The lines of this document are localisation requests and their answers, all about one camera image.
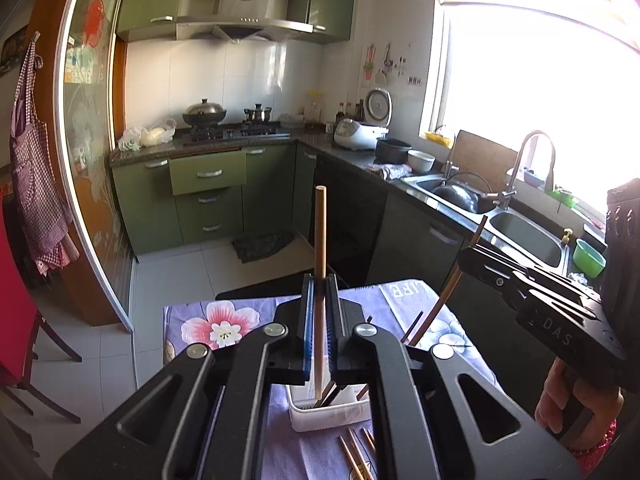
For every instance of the dark stone countertop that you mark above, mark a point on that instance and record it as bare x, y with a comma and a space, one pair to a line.
345, 152

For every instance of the white rice cooker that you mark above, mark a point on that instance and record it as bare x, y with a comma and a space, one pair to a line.
357, 132

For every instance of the frosted glass sliding door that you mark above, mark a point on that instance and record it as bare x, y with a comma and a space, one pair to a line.
85, 135

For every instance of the red covered wooden chair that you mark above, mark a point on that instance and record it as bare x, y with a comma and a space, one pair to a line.
15, 310

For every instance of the person's right hand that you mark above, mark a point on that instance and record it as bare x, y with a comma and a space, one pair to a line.
550, 400

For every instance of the black inner cooker pot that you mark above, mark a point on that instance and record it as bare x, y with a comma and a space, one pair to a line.
392, 152

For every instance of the white plastic utensil holder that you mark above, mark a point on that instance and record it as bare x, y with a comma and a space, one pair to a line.
330, 417

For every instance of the dark wall poster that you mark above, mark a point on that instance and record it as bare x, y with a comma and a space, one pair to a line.
15, 50

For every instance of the person's right forearm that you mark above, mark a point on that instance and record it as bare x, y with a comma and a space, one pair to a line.
595, 447

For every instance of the white plastic bags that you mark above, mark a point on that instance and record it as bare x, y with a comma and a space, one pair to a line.
150, 136

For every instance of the dark sauce bottles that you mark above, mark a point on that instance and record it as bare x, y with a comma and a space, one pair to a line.
350, 110

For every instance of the open green drawer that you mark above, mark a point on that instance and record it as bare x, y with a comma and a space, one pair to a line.
207, 172

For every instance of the green plastic basin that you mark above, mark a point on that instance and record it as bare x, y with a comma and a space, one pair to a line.
589, 259

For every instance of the black wok with lid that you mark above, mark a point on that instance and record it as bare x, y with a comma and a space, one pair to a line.
204, 115

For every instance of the steel kitchen sink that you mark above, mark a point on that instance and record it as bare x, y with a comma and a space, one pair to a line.
530, 240

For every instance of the yellow basket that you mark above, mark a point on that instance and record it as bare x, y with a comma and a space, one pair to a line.
440, 137

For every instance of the black gas stove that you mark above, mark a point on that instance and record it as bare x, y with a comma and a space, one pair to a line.
240, 132

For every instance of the checked red apron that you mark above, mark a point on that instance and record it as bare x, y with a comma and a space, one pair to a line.
40, 185

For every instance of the wall hooks with utensils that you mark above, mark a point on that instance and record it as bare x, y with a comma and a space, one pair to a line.
392, 62

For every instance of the dark floor mat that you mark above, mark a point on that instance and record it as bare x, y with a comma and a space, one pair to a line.
262, 247

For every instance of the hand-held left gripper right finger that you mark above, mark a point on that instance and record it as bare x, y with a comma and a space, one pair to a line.
334, 330

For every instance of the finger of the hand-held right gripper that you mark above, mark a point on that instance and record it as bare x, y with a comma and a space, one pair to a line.
492, 272

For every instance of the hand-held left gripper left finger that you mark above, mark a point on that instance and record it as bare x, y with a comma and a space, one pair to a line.
310, 330

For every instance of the yellow oil bottle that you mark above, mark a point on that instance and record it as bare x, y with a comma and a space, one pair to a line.
315, 109

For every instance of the white bowl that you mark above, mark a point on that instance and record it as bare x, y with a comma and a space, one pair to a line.
421, 161

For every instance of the purple floral tablecloth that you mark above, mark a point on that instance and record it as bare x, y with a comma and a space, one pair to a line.
225, 310

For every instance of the green wall cabinet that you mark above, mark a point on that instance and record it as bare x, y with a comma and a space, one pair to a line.
332, 2
150, 0

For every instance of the tall steel kitchen faucet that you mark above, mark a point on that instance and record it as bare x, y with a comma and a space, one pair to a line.
522, 155

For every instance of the crumpled dish rag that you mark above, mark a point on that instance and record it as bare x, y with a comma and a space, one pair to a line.
390, 171

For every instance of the brown cutting board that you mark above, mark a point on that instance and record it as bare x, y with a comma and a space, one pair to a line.
485, 157

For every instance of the black pan in sink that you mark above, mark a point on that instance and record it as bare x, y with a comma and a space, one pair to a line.
457, 199

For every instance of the steel range hood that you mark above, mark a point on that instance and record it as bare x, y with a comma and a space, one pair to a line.
245, 10

